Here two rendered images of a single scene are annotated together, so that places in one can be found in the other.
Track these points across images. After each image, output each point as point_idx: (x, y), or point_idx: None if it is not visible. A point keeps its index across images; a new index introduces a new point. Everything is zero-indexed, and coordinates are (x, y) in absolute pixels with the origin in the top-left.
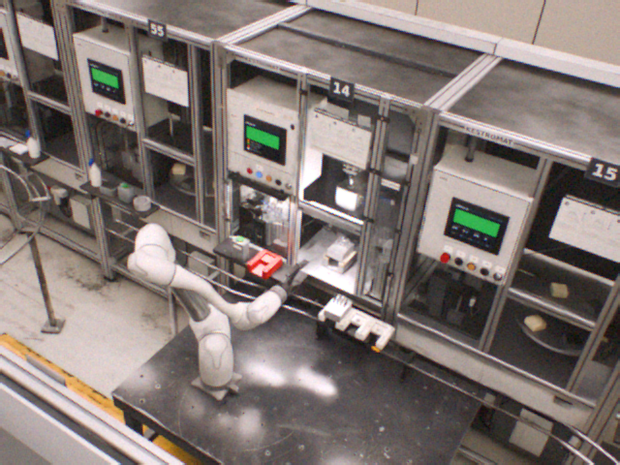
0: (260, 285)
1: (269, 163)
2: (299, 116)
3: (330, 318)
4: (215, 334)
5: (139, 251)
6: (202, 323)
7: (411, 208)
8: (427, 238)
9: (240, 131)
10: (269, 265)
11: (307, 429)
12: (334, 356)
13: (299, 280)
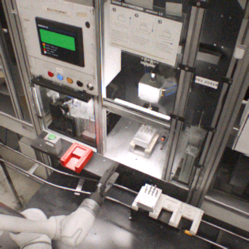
0: None
1: (68, 65)
2: (94, 11)
3: (144, 208)
4: (33, 248)
5: None
6: (20, 235)
7: (229, 107)
8: (247, 138)
9: (35, 35)
10: (81, 160)
11: None
12: (149, 235)
13: (111, 182)
